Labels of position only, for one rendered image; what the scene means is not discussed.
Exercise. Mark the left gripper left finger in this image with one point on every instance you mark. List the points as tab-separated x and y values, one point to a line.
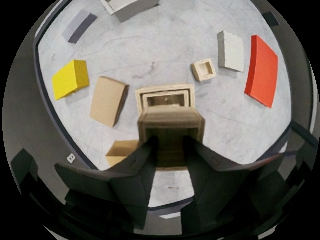
127	185

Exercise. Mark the yellow rectangular block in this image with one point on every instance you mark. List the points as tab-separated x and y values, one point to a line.
71	78

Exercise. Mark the tan rectangular box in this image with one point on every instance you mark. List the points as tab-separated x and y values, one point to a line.
108	98

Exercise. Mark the tan cardboard cube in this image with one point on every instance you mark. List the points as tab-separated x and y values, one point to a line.
120	150

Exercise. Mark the red flat rectangular slab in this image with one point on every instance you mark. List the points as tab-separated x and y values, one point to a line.
263	71

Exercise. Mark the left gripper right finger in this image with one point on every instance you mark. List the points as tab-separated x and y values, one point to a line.
218	181

